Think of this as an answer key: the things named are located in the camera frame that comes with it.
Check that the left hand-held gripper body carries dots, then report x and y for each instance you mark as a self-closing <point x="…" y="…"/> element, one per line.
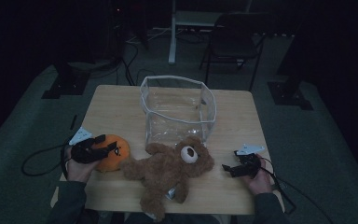
<point x="85" y="152"/>

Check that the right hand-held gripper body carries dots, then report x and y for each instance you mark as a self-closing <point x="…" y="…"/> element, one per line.
<point x="249" y="162"/>

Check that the orange round plush toy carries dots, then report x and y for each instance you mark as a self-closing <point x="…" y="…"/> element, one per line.
<point x="120" y="158"/>

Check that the brown teddy bear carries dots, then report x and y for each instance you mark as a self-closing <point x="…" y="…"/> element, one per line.
<point x="164" y="169"/>

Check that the person's left hand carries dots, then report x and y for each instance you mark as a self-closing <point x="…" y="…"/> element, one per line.
<point x="79" y="171"/>

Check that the person's right hand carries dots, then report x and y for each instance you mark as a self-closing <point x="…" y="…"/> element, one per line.
<point x="262" y="183"/>

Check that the small black stick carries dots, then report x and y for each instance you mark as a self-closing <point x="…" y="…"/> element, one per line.
<point x="73" y="122"/>

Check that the black stand base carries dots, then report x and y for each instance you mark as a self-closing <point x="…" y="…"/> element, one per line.
<point x="66" y="82"/>
<point x="287" y="93"/>

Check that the black folding chair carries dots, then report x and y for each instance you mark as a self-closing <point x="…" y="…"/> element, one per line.
<point x="234" y="43"/>

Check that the white desk frame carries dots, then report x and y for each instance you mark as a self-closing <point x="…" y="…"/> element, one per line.
<point x="173" y="37"/>

